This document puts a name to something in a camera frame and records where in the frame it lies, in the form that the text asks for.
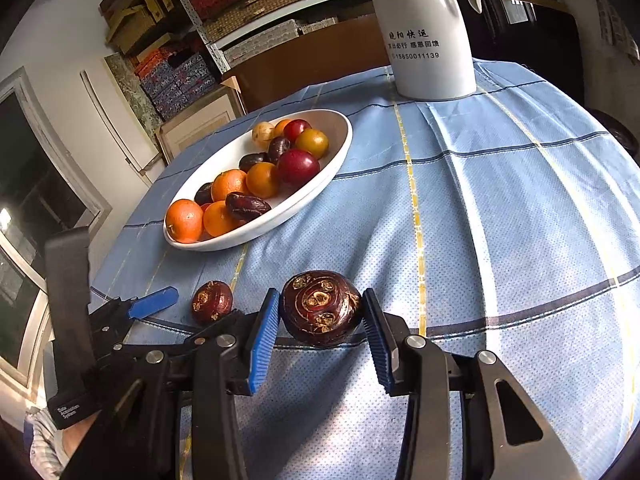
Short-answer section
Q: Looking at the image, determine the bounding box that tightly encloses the stack of woven boxes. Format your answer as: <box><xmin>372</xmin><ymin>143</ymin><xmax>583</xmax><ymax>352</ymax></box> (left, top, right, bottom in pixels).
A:
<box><xmin>200</xmin><ymin>0</ymin><xmax>391</xmax><ymax>66</ymax></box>

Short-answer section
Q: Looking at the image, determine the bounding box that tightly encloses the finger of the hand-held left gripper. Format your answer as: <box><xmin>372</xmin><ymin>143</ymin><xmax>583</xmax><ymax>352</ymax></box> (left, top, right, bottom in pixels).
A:
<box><xmin>89</xmin><ymin>286</ymin><xmax>180</xmax><ymax>333</ymax></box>
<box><xmin>165</xmin><ymin>309</ymin><xmax>246</xmax><ymax>358</ymax></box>

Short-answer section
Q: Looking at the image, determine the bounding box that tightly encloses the orange mandarin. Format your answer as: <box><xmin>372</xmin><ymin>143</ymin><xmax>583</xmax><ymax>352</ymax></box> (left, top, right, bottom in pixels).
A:
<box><xmin>211</xmin><ymin>169</ymin><xmax>249</xmax><ymax>202</ymax></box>

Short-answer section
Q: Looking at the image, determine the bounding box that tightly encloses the large orange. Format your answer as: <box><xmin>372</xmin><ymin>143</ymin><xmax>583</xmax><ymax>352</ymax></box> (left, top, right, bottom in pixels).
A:
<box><xmin>165</xmin><ymin>199</ymin><xmax>206</xmax><ymax>244</ymax></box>

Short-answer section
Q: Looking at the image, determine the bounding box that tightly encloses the stack of yellow boxes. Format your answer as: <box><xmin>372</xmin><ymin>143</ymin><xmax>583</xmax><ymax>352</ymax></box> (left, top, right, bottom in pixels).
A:
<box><xmin>100</xmin><ymin>0</ymin><xmax>176</xmax><ymax>56</ymax></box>

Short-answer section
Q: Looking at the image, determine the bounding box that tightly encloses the yellow orange cherry tomato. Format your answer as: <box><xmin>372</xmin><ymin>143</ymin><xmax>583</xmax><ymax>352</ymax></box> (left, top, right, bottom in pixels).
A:
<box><xmin>295</xmin><ymin>129</ymin><xmax>330</xmax><ymax>160</ymax></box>

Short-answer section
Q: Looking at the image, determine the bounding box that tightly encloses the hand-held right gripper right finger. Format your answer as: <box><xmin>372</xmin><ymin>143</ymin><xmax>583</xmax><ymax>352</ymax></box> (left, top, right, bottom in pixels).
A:
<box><xmin>361</xmin><ymin>287</ymin><xmax>583</xmax><ymax>480</ymax></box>

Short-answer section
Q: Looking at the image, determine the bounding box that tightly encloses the green marbled panel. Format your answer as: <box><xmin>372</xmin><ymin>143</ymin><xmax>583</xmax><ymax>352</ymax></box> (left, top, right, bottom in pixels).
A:
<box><xmin>104</xmin><ymin>52</ymin><xmax>166</xmax><ymax>126</ymax></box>

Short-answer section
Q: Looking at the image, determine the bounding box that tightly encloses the white thermos jug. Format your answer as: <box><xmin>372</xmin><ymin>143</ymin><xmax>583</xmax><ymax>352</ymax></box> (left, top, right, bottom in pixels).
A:
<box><xmin>367</xmin><ymin>0</ymin><xmax>483</xmax><ymax>101</ymax></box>

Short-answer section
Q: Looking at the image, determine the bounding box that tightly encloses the dark red round fruit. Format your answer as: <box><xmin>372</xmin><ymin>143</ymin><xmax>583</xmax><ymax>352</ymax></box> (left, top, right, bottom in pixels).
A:
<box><xmin>277</xmin><ymin>148</ymin><xmax>321</xmax><ymax>187</ymax></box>

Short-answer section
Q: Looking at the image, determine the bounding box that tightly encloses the white window frame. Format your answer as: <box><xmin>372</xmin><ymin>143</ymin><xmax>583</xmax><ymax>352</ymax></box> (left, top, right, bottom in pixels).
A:
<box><xmin>0</xmin><ymin>67</ymin><xmax>113</xmax><ymax>396</ymax></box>

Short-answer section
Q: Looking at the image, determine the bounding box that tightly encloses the metal shelf rack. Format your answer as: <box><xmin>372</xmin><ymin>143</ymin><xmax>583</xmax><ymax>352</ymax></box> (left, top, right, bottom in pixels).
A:
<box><xmin>157</xmin><ymin>0</ymin><xmax>561</xmax><ymax>78</ymax></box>

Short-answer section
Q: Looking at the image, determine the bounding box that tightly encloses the white door panel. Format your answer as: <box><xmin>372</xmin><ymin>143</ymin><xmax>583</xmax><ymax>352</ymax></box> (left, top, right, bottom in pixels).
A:
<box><xmin>80</xmin><ymin>69</ymin><xmax>168</xmax><ymax>186</ymax></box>

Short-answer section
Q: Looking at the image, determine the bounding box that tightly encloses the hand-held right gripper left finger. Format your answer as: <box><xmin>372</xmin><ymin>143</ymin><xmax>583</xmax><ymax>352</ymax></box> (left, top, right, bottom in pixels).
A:
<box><xmin>60</xmin><ymin>287</ymin><xmax>282</xmax><ymax>480</ymax></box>

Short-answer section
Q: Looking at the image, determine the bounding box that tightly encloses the stack of blue patterned boxes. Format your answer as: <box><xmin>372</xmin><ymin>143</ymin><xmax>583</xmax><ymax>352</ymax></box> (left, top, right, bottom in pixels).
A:
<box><xmin>131</xmin><ymin>50</ymin><xmax>221</xmax><ymax>122</ymax></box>

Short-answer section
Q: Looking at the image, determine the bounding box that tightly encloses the white oval plate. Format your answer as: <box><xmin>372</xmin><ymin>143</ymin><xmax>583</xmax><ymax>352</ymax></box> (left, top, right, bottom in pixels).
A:
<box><xmin>163</xmin><ymin>108</ymin><xmax>354</xmax><ymax>252</ymax></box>

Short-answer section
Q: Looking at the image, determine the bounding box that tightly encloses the brown cardboard sheet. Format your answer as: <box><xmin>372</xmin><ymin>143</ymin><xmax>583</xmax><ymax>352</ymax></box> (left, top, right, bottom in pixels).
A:
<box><xmin>222</xmin><ymin>12</ymin><xmax>396</xmax><ymax>113</ymax></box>

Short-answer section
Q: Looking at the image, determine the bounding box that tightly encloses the blue plaid tablecloth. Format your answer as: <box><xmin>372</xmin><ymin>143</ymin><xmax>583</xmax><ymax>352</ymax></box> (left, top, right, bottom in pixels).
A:
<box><xmin>90</xmin><ymin>57</ymin><xmax>640</xmax><ymax>480</ymax></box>

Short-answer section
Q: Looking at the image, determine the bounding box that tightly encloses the pale yellow round fruit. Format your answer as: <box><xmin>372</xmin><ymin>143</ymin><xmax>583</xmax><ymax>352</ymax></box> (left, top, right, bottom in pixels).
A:
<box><xmin>251</xmin><ymin>121</ymin><xmax>276</xmax><ymax>151</ymax></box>

